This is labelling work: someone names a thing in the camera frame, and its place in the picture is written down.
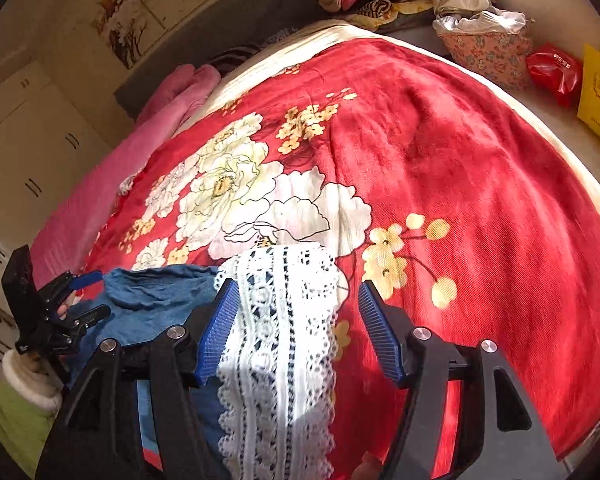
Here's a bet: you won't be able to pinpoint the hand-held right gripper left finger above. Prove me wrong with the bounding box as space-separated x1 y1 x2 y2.
35 278 242 480

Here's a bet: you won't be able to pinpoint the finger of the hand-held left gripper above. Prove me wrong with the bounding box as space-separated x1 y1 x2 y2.
54 304 113 342
38 270 104 312

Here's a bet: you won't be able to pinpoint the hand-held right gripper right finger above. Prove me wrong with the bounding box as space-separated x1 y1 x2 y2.
357 280 571 480

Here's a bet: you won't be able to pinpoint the blue denim pants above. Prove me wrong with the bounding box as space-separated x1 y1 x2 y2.
62 242 351 480

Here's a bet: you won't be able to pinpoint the pink quilt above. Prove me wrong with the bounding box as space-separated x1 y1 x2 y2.
30 64 223 286

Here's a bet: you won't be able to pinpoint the cream wardrobe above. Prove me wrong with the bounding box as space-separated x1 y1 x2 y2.
0 60 113 261

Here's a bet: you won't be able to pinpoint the red floral blanket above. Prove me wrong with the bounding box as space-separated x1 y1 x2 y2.
77 37 600 480

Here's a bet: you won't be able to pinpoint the grey headboard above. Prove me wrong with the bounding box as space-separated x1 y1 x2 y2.
114 0 321 121

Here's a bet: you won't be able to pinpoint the striped pillow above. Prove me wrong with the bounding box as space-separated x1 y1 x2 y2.
210 45 262 79

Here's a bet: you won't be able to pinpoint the floral fabric bag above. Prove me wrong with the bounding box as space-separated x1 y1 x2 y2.
436 29 534 91

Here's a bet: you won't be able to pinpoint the red plastic bag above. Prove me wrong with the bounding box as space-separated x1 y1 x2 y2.
525 42 584 108

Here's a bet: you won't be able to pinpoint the white cloth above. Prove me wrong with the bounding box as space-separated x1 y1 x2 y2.
432 9 527 37

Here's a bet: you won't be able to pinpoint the tree print wall panel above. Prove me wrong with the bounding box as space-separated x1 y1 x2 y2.
90 0 271 69

